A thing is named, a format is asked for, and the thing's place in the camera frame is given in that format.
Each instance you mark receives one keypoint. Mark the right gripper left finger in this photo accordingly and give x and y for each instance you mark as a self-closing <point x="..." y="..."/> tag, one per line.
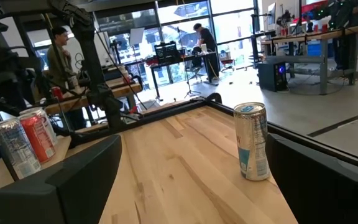
<point x="57" y="199"/>

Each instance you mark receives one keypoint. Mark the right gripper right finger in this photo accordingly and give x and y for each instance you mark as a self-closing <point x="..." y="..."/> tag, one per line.
<point x="322" y="199"/>

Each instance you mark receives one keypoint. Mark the red soda can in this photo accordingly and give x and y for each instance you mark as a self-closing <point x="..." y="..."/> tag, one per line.
<point x="39" y="140"/>

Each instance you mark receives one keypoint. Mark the silver blue Red Bull can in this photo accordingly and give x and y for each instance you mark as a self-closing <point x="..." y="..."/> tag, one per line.
<point x="14" y="152"/>
<point x="252" y="141"/>

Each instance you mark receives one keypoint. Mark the white Celsius can silver lid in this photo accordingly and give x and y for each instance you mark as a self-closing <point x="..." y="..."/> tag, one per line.
<point x="51" y="127"/>

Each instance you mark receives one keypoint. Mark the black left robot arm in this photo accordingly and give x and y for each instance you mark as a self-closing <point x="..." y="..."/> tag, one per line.
<point x="87" y="53"/>

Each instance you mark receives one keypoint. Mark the person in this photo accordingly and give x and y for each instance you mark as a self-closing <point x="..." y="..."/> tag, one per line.
<point x="59" y="59"/>
<point x="207" y="43"/>

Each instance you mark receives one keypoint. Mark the small red can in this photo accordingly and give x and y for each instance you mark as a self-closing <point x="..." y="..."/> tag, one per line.
<point x="56" y="93"/>

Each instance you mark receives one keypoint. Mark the wooden neighbour table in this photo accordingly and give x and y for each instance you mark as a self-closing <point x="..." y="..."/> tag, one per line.
<point x="126" y="90"/>

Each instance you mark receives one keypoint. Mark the black computer tower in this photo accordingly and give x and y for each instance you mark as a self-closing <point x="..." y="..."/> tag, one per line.
<point x="272" y="76"/>

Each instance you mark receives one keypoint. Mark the long wooden workbench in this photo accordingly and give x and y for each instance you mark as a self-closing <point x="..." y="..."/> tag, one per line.
<point x="323" y="62"/>

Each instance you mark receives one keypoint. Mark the white board sheet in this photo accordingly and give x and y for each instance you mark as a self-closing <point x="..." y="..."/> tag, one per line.
<point x="136" y="36"/>

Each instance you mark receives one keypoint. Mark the blue storage bin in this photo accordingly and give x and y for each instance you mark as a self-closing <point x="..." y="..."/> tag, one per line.
<point x="314" y="48"/>

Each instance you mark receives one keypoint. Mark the black crate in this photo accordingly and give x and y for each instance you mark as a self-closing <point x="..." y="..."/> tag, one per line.
<point x="166" y="53"/>

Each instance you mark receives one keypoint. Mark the black tripod stand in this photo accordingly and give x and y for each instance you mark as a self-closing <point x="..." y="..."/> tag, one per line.
<point x="189" y="91"/>

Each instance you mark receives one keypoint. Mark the black desk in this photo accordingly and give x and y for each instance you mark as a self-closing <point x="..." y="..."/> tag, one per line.
<point x="194" y="57"/>

